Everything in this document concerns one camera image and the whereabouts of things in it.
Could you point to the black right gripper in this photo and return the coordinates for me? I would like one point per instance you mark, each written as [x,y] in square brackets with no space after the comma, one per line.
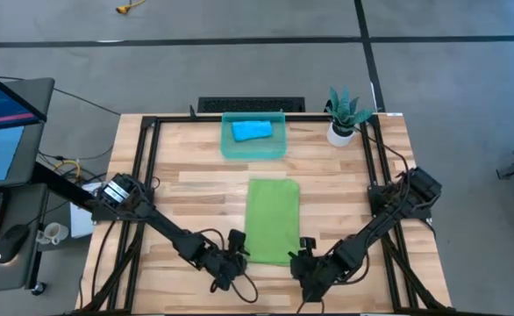
[316,272]

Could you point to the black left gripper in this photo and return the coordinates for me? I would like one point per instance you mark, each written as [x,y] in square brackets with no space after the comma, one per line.
[228,265]

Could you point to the green microfiber towel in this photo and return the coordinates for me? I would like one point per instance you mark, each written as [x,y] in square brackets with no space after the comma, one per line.
[272,219]

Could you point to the blue microfiber towel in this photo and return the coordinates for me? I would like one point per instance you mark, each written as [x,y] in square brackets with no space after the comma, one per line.
[252,131]

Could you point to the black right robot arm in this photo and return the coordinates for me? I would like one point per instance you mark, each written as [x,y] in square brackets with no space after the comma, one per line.
[384,219]

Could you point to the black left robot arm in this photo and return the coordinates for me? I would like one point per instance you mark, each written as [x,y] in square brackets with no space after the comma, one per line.
[165,228]

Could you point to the teal translucent plastic basket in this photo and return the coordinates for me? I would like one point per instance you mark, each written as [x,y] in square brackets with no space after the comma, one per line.
[254,151]

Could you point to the artificial plant in white pot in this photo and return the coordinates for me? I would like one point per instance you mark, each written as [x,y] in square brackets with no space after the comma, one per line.
[344,120]

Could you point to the white box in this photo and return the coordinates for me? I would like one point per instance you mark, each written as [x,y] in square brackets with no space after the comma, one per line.
[80,226]

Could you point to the white mug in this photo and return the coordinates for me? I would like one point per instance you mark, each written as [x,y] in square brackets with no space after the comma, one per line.
[54,232]

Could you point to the black desk caster wheel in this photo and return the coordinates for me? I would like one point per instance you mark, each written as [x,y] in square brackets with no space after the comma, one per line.
[38,288]

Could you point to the black computer mouse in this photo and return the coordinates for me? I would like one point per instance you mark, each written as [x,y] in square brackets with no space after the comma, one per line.
[10,243]

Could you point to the grey computer desk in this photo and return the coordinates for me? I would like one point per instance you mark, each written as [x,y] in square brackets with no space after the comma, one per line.
[2,278]

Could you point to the computer monitor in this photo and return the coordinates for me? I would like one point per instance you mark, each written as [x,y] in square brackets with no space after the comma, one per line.
[2,109]

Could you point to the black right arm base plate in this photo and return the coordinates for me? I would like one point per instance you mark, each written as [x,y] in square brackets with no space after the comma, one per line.
[419,214]

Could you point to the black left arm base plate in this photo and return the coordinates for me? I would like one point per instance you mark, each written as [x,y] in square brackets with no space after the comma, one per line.
[108,215]

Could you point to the black aluminium table frame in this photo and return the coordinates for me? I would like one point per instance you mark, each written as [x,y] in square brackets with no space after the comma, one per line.
[142,131]

